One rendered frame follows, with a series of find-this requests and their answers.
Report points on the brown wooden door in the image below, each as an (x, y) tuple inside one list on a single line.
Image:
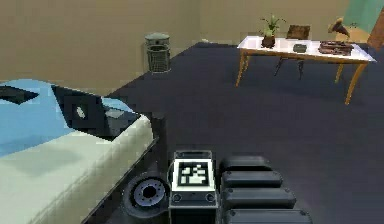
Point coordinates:
[(377, 31)]

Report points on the green potted house plant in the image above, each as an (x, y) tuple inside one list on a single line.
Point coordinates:
[(270, 31)]

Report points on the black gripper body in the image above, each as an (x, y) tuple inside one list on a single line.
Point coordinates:
[(146, 193)]

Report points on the dark brown chair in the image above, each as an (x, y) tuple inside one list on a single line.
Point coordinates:
[(297, 33)]

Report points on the black flat object on bed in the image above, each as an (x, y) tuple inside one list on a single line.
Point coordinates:
[(15, 94)]

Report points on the white top wooden table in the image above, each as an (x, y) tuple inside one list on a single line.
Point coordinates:
[(306, 55)]

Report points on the black open laptop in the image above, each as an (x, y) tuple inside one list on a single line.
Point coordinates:
[(90, 116)]

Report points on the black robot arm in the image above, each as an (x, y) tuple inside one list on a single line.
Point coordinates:
[(233, 196)]

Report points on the brown horn-shaped statue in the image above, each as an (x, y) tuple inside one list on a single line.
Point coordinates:
[(339, 27)]

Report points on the white bed with blue blanket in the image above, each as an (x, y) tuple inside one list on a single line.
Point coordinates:
[(50, 160)]

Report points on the small dark grey box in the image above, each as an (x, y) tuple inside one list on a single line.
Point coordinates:
[(299, 48)]

